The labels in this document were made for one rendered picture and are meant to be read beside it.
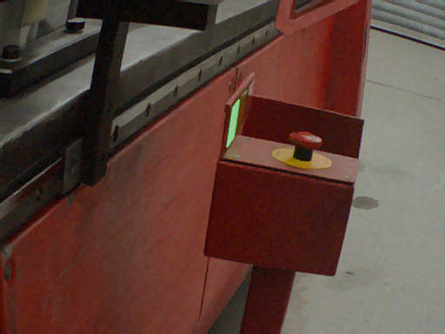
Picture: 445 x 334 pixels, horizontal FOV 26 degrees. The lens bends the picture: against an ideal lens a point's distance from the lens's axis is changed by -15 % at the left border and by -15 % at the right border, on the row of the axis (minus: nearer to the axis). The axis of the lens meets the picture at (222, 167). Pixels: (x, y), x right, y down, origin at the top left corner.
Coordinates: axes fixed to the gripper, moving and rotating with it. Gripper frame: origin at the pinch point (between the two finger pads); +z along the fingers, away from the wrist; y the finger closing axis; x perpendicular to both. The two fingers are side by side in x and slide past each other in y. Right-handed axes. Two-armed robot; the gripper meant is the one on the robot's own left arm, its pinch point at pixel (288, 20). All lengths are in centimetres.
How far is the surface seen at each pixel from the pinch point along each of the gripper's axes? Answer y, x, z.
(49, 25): -28.5, -23.4, 21.1
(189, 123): -60, -2, 31
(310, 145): -34.0, 10.7, 16.3
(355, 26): -230, 20, 24
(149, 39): -45, -13, 20
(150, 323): -52, 10, 56
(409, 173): -324, 81, 71
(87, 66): -24.5, -14.9, 21.2
